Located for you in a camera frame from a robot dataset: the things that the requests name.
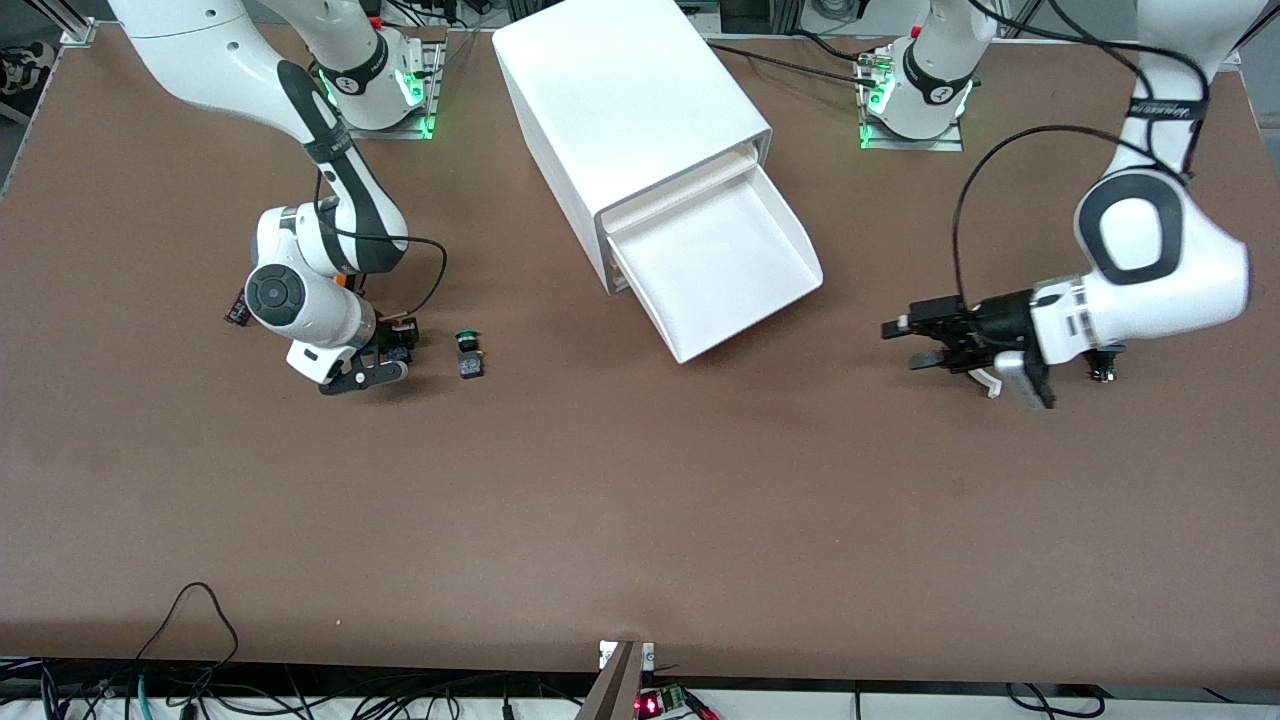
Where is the white plastic drawer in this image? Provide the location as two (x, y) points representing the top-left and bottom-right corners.
(598, 143), (758, 233)
(605, 165), (824, 364)

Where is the white drawer cabinet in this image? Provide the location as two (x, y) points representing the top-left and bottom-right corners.
(492, 0), (773, 296)

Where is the circuit board with red light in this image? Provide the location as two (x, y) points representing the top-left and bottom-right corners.
(635, 685), (693, 719)

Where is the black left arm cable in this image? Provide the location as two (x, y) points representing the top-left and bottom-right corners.
(950, 0), (1211, 306)

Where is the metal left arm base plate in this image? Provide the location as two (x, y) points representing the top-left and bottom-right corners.
(857, 50), (964, 153)

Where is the black cable across table edge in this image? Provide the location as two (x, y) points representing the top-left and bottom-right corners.
(705, 42), (883, 81)

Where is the black looped cable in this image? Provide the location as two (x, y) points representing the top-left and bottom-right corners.
(135, 582), (241, 666)

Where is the grey metal camera bracket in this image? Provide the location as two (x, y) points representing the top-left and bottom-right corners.
(575, 640), (656, 720)

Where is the aluminium frame profile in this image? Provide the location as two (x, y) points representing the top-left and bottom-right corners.
(30, 0), (98, 48)

